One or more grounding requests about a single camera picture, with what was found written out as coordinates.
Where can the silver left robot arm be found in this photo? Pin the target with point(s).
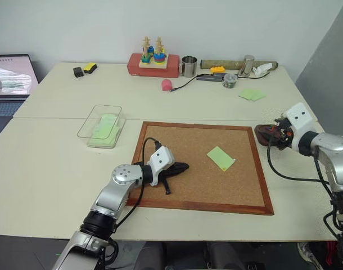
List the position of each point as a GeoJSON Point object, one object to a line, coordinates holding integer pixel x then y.
{"type": "Point", "coordinates": [115, 194]}

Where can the open laptop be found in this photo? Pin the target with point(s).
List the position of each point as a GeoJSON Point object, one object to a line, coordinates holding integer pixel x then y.
{"type": "Point", "coordinates": [8, 84]}

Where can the clear jar of pushpins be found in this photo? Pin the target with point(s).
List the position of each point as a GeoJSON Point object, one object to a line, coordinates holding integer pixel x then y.
{"type": "Point", "coordinates": [229, 81]}

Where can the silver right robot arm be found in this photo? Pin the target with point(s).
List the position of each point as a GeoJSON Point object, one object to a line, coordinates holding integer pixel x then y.
{"type": "Point", "coordinates": [331, 157]}

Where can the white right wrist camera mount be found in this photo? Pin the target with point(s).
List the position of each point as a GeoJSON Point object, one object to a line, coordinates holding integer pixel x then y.
{"type": "Point", "coordinates": [299, 118]}

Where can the clear plastic box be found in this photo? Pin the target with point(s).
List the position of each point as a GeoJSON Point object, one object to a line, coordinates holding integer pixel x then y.
{"type": "Point", "coordinates": [104, 126]}

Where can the black rectangular block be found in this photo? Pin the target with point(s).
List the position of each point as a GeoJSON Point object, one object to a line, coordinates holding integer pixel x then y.
{"type": "Point", "coordinates": [78, 72]}

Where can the steel cylinder cup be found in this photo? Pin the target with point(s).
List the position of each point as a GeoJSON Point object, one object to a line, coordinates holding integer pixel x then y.
{"type": "Point", "coordinates": [247, 66]}

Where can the stack of green notes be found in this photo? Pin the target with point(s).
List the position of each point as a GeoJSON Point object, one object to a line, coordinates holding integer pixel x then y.
{"type": "Point", "coordinates": [105, 130]}

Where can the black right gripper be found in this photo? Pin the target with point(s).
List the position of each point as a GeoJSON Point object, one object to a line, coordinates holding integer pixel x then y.
{"type": "Point", "coordinates": [284, 135]}

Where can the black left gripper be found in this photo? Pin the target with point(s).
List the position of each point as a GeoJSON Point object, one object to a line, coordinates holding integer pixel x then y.
{"type": "Point", "coordinates": [168, 172]}

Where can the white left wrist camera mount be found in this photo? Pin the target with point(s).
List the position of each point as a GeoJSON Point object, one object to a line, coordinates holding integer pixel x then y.
{"type": "Point", "coordinates": [160, 157]}

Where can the steel mug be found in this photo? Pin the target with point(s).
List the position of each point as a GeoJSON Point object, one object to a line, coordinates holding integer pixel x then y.
{"type": "Point", "coordinates": [189, 67]}

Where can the brown cardboard tube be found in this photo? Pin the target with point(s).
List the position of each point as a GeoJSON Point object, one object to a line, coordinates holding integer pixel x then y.
{"type": "Point", "coordinates": [230, 63]}

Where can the dark grey flat box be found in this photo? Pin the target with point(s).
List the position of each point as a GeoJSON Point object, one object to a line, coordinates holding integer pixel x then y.
{"type": "Point", "coordinates": [209, 77]}

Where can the yellow toy brick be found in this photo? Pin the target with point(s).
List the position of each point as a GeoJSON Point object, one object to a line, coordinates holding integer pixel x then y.
{"type": "Point", "coordinates": [218, 69]}

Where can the yellow black sponge eraser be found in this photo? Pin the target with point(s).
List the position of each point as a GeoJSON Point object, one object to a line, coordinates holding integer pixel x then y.
{"type": "Point", "coordinates": [90, 68]}

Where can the green note pile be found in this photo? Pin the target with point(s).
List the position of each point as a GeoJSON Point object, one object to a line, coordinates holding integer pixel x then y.
{"type": "Point", "coordinates": [251, 94]}

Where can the red cardboard box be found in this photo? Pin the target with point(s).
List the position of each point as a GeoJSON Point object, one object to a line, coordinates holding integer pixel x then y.
{"type": "Point", "coordinates": [153, 71]}

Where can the white crumpled cloth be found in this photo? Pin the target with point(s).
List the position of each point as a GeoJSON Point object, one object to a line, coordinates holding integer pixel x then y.
{"type": "Point", "coordinates": [262, 69]}

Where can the wood framed cork board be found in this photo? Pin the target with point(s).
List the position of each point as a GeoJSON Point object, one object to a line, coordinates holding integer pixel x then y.
{"type": "Point", "coordinates": [188, 185]}

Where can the pink rounded block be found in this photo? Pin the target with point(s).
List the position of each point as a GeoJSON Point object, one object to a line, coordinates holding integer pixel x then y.
{"type": "Point", "coordinates": [166, 85]}

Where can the green sticky note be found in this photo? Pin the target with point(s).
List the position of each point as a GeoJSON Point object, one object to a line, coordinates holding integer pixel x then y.
{"type": "Point", "coordinates": [219, 157]}

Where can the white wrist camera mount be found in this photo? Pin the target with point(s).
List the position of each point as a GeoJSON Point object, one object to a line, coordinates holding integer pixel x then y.
{"type": "Point", "coordinates": [160, 157]}
{"type": "Point", "coordinates": [299, 118]}

